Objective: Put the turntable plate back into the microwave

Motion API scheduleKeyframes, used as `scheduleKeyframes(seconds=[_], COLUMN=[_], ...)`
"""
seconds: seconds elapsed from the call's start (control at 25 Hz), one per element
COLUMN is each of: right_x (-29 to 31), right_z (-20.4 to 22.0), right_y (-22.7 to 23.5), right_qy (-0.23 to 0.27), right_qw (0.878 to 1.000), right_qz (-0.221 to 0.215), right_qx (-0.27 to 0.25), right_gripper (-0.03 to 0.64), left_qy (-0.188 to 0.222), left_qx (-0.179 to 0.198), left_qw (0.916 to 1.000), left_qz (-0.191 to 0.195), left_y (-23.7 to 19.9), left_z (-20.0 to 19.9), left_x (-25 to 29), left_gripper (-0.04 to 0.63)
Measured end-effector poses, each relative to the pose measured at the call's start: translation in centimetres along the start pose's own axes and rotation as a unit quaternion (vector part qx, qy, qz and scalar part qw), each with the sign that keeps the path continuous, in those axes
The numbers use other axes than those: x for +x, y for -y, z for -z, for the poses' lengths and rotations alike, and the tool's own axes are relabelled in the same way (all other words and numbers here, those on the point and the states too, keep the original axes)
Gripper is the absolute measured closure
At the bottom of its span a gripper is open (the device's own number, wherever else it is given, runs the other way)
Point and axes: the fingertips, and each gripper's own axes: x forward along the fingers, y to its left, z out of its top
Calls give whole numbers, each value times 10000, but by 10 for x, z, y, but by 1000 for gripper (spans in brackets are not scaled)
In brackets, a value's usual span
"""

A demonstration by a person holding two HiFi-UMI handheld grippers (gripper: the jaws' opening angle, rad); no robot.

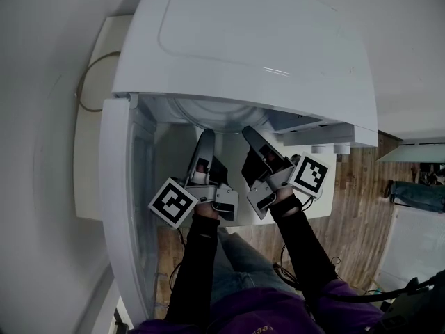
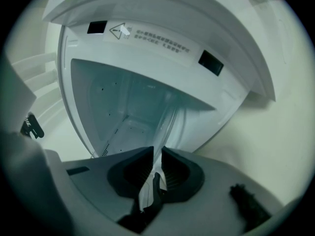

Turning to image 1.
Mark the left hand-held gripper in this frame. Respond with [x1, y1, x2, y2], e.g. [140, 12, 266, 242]
[148, 127, 240, 230]

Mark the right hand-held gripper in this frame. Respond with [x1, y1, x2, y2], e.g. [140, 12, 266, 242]
[241, 125, 330, 221]

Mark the round glass turntable plate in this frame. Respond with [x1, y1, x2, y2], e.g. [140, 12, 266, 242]
[172, 97, 271, 136]

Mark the person's right forearm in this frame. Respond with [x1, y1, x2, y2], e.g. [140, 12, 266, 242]
[270, 185, 343, 312]

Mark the person's left forearm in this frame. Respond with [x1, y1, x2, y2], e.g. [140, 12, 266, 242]
[163, 200, 223, 326]

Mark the white microwave oven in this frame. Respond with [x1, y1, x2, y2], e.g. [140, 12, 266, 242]
[111, 0, 379, 149]

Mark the person's blue jeans leg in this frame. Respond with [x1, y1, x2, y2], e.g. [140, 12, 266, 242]
[210, 228, 300, 305]

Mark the frosted glass panel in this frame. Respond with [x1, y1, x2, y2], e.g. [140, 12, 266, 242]
[375, 139, 445, 163]

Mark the person's purple sweatshirt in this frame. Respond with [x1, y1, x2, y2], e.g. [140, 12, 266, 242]
[130, 278, 387, 334]

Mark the pile of dark equipment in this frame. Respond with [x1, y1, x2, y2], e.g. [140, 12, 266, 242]
[413, 161, 445, 187]

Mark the white flat panel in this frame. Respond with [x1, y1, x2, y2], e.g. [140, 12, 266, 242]
[377, 205, 445, 288]

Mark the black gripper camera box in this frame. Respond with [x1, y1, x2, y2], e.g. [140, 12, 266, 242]
[208, 155, 229, 189]

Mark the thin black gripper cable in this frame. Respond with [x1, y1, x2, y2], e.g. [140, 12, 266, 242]
[169, 227, 191, 292]
[279, 241, 307, 292]

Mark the thin microwave power cable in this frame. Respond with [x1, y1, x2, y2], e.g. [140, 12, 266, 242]
[75, 51, 122, 113]

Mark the thick black cable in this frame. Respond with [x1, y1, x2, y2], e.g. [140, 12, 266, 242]
[323, 276, 437, 304]

